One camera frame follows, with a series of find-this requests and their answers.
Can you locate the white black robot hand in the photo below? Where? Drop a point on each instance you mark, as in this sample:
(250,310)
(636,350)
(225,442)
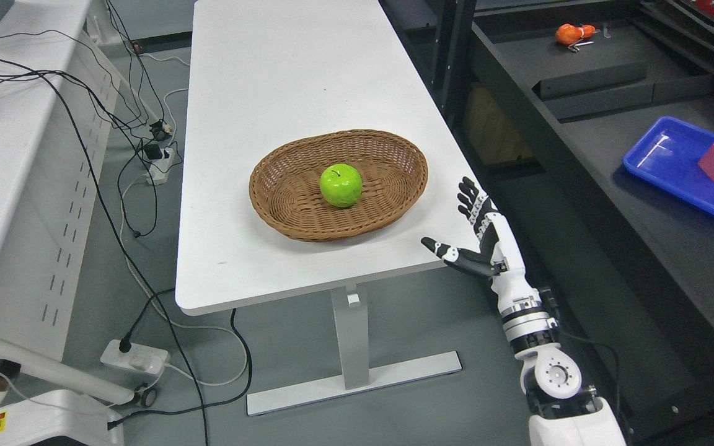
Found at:
(498,259)

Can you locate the blue plastic tray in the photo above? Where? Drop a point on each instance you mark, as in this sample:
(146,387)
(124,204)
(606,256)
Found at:
(668,156)

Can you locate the brown wicker basket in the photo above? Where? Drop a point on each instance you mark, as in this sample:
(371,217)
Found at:
(285,193)

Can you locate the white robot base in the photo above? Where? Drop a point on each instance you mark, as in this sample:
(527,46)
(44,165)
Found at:
(59,417)

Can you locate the white floor power strip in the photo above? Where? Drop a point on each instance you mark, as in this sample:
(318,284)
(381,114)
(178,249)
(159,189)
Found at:
(140,358)

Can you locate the black metal shelf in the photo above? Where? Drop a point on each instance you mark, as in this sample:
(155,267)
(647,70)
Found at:
(546,129)

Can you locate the white standing desk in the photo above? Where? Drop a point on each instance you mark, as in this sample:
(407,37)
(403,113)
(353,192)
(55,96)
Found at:
(267,73)

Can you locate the orange toy object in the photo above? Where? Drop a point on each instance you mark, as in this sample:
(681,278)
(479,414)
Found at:
(570,35)

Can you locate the white left side desk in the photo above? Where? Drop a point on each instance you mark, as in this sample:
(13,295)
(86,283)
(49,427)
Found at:
(52,145)

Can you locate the white far power strip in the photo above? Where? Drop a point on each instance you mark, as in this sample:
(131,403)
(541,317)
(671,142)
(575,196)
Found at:
(158,172)

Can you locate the green apple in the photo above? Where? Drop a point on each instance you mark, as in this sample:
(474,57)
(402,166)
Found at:
(341,185)

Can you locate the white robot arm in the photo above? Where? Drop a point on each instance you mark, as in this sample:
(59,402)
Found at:
(565,411)

